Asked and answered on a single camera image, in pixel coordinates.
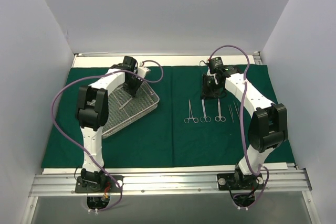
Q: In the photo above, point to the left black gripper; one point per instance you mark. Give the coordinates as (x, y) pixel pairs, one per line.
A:
(132, 84)

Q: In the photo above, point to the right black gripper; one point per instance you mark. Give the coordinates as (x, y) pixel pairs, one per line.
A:
(208, 87)

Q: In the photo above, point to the wire mesh instrument tray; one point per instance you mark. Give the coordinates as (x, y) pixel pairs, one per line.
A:
(145, 101)

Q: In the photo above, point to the steel tweezers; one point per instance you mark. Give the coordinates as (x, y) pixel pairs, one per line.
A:
(237, 109)
(231, 112)

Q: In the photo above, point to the steel needle holder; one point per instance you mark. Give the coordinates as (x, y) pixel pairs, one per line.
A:
(205, 118)

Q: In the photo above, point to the steel surgical scissors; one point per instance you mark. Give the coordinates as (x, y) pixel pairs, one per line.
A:
(219, 117)

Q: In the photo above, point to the green surgical drape cloth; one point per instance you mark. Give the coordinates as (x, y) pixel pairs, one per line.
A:
(159, 139)

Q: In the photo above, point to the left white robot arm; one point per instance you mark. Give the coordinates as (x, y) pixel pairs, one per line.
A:
(92, 111)

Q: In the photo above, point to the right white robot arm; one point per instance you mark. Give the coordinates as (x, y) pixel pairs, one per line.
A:
(268, 125)

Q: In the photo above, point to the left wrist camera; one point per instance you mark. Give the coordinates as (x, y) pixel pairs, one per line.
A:
(130, 63)

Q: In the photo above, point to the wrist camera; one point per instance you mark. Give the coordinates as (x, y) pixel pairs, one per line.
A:
(130, 63)
(214, 64)

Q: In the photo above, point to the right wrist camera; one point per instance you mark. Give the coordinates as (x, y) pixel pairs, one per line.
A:
(214, 64)

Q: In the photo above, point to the right aluminium rail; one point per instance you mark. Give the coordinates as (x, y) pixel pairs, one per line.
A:
(283, 154)

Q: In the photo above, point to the aluminium rail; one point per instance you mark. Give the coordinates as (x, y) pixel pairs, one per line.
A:
(168, 183)
(283, 154)

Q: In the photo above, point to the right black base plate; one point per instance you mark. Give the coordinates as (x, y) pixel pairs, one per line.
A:
(234, 181)

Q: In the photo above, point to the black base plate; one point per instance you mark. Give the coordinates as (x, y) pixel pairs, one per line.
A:
(234, 181)
(101, 184)

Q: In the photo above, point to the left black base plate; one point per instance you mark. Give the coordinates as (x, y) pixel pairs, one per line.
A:
(101, 184)

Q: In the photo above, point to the front aluminium rail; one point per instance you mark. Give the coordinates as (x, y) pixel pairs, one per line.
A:
(168, 183)

